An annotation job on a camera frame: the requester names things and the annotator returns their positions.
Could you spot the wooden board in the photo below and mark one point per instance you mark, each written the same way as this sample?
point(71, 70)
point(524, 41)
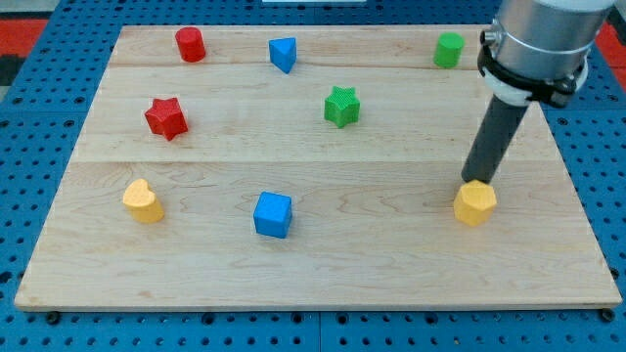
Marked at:
point(373, 226)

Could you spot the blue triangle block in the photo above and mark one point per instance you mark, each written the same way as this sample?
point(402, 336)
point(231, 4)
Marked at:
point(283, 53)

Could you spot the yellow heart block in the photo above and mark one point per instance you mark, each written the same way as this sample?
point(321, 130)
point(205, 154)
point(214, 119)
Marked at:
point(142, 203)

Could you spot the yellow hexagon block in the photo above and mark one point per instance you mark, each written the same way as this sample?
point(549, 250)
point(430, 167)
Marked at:
point(474, 203)

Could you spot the red star block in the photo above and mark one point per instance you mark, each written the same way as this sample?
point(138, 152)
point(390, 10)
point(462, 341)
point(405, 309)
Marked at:
point(165, 117)

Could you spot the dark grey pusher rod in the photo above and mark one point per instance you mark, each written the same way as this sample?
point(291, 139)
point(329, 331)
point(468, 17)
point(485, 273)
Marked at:
point(496, 131)

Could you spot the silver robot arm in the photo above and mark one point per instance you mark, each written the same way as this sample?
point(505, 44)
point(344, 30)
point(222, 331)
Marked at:
point(536, 50)

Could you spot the green star block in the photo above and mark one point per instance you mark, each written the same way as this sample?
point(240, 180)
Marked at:
point(342, 107)

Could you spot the red cylinder block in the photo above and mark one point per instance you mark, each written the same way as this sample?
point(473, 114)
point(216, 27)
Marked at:
point(190, 44)

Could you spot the blue cube block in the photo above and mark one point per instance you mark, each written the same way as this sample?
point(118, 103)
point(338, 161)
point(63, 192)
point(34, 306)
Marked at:
point(272, 215)

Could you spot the green cylinder block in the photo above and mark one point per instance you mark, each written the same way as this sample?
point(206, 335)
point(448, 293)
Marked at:
point(448, 50)

